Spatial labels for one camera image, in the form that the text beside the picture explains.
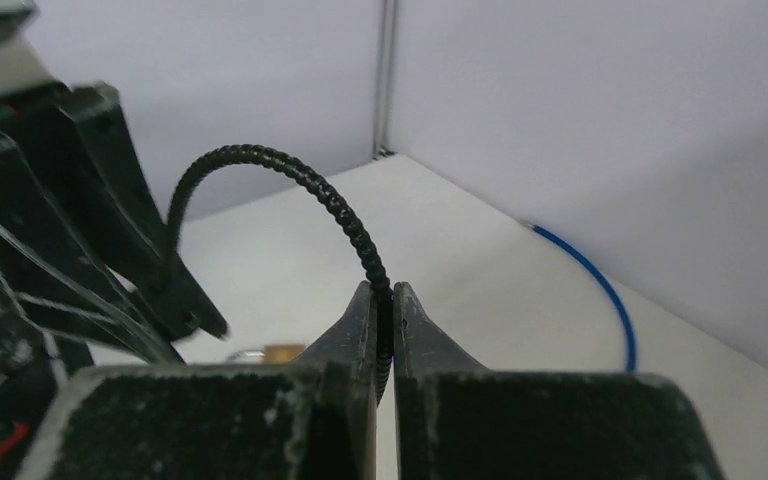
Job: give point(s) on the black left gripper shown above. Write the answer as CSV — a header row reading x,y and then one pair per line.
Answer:
x,y
55,292

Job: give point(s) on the aluminium frame post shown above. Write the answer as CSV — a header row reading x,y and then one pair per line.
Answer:
x,y
386,42

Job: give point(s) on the black cable lock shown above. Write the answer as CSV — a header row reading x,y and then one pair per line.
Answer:
x,y
326,194

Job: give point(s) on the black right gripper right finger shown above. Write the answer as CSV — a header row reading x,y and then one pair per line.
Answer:
x,y
457,419

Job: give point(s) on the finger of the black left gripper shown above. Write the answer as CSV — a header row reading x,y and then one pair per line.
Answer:
x,y
124,225

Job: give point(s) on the brass padlock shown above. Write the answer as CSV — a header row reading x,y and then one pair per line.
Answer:
x,y
269,354

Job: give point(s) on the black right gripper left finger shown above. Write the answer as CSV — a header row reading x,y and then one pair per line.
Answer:
x,y
311,418

